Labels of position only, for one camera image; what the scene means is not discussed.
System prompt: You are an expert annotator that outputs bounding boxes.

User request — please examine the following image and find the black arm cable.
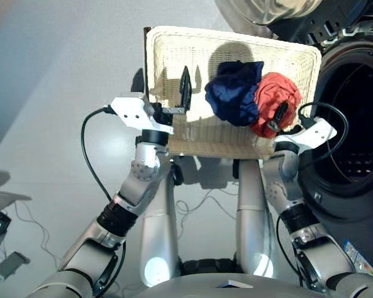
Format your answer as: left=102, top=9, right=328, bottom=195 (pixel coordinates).
left=297, top=102, right=350, bottom=170
left=80, top=107, right=127, bottom=296

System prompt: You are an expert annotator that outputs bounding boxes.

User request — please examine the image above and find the round washing machine door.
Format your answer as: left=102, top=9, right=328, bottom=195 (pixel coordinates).
left=214, top=0, right=372, bottom=35

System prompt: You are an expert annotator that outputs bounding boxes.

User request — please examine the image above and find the grey robot torso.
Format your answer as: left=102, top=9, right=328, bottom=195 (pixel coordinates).
left=132, top=273, right=320, bottom=298

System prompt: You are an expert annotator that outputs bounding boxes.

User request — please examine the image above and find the blue garment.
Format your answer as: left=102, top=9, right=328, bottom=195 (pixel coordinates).
left=204, top=60, right=265, bottom=127

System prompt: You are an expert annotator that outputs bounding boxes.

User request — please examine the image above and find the pale woven laundry basket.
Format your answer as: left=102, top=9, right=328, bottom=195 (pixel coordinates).
left=144, top=25, right=323, bottom=161

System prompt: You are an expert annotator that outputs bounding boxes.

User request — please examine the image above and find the thin tangled floor wire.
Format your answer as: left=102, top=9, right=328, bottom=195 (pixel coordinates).
left=14, top=201, right=63, bottom=265

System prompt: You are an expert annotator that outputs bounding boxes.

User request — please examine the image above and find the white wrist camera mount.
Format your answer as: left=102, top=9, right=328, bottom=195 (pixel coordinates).
left=273, top=117, right=338, bottom=155
left=109, top=96, right=175, bottom=135

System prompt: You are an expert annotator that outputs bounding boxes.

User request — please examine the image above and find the silver robot leg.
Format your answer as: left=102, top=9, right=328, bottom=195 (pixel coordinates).
left=139, top=161, right=182, bottom=288
left=235, top=160, right=279, bottom=279

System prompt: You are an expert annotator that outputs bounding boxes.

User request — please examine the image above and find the thin floor cable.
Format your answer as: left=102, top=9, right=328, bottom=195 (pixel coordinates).
left=173, top=187, right=241, bottom=222

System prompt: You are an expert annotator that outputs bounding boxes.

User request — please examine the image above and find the red garment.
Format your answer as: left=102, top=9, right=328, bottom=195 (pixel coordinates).
left=249, top=72, right=303, bottom=140

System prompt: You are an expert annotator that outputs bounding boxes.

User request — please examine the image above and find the grey washing machine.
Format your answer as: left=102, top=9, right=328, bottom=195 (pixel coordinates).
left=265, top=0, right=373, bottom=282

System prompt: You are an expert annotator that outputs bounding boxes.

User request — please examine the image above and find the grey flat bracket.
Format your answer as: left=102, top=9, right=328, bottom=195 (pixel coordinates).
left=0, top=250, right=31, bottom=286

